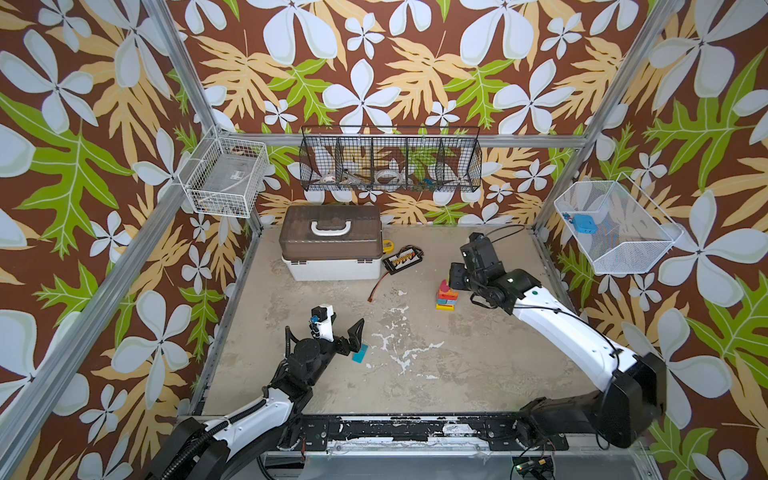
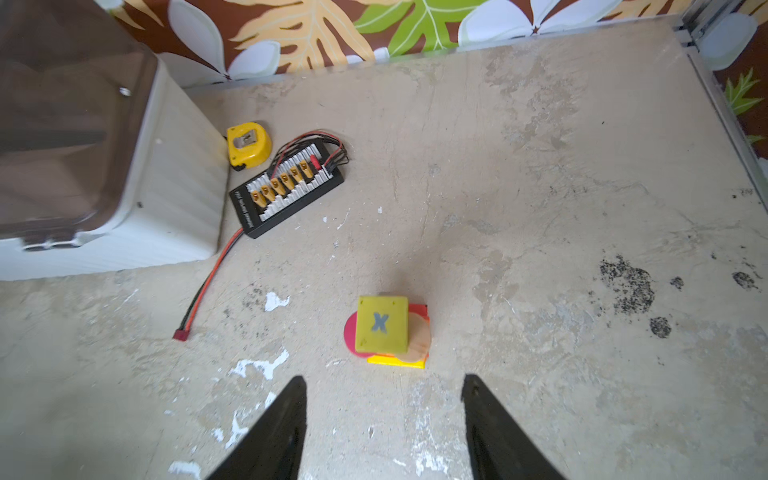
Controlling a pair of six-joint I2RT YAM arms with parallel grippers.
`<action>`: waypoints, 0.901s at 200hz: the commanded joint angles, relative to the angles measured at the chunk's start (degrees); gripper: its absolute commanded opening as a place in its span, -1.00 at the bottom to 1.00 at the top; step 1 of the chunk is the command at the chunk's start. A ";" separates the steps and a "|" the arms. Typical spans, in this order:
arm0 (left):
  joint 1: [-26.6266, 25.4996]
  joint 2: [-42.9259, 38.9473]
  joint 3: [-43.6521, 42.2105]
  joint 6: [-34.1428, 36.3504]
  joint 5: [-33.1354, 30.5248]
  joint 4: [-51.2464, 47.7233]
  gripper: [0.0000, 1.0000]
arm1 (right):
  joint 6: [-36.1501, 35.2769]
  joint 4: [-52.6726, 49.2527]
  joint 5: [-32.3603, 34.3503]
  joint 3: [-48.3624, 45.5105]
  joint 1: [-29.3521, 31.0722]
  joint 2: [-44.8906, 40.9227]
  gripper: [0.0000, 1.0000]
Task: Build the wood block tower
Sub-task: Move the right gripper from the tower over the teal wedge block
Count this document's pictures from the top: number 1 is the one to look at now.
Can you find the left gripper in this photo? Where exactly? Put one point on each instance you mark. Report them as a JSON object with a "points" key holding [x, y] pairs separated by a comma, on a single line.
{"points": [[353, 340]]}

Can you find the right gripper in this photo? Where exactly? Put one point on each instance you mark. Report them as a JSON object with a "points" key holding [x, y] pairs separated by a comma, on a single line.
{"points": [[466, 276]]}

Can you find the orange cylinder block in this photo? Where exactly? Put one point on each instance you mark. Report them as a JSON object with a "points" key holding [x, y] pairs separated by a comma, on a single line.
{"points": [[448, 294]]}

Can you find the teal triangular block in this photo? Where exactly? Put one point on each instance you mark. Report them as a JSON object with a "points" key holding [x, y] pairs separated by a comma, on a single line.
{"points": [[359, 356]]}

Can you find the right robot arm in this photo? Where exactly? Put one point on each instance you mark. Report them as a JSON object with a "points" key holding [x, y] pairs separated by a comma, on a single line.
{"points": [[630, 388]]}

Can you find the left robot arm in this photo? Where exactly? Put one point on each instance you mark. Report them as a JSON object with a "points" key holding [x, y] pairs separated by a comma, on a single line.
{"points": [[204, 450]]}

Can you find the black charging board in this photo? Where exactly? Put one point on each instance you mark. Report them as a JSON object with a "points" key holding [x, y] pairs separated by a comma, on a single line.
{"points": [[405, 258]]}

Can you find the brown lid white toolbox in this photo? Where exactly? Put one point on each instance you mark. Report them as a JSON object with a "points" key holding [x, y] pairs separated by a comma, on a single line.
{"points": [[332, 242]]}

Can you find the blue object in basket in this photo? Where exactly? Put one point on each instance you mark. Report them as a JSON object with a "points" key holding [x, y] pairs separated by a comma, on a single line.
{"points": [[584, 224]]}

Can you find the white mesh basket right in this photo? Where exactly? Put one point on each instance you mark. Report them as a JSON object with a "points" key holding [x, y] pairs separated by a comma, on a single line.
{"points": [[634, 232]]}

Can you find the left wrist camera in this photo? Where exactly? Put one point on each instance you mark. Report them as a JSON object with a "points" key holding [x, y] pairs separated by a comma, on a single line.
{"points": [[321, 322]]}

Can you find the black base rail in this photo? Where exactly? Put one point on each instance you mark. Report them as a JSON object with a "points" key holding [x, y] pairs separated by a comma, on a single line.
{"points": [[485, 432]]}

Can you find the black wire wall basket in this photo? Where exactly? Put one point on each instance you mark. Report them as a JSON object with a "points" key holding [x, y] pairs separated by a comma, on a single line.
{"points": [[390, 158]]}

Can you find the white wire basket left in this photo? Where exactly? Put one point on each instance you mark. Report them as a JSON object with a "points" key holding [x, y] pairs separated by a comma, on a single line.
{"points": [[223, 176]]}

